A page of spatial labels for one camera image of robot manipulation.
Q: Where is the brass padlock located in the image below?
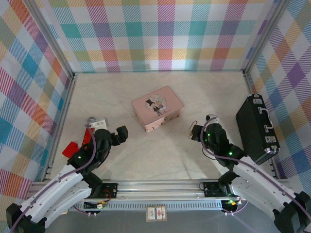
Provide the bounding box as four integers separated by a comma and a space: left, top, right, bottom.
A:
188, 120, 199, 140

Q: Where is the pink cartoon couple box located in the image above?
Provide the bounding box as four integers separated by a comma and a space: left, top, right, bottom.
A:
131, 85, 185, 133

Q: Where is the red glitter box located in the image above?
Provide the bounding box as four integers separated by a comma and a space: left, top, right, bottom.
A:
61, 128, 90, 158

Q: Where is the black briefcase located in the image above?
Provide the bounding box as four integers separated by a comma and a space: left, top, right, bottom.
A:
235, 94, 281, 166

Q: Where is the playing card box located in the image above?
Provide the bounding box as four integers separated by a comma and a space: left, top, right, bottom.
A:
145, 205, 168, 222

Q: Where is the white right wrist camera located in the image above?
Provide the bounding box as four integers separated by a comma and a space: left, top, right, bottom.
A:
206, 114, 221, 124

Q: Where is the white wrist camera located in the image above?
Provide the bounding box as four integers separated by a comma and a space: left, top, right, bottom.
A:
206, 114, 221, 124
86, 116, 109, 131

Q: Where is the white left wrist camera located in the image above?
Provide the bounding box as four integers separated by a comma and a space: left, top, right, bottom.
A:
86, 116, 109, 131

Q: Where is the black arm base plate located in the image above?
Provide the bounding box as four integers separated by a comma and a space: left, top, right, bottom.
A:
203, 181, 230, 198
99, 182, 119, 199

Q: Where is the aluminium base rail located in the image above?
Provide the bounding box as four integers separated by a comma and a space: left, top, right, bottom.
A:
29, 179, 290, 202

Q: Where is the grey slotted cable duct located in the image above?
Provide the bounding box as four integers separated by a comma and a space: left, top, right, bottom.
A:
84, 200, 240, 211

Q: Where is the aluminium upright frame post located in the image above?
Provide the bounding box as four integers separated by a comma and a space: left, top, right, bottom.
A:
242, 0, 292, 72
24, 0, 75, 78

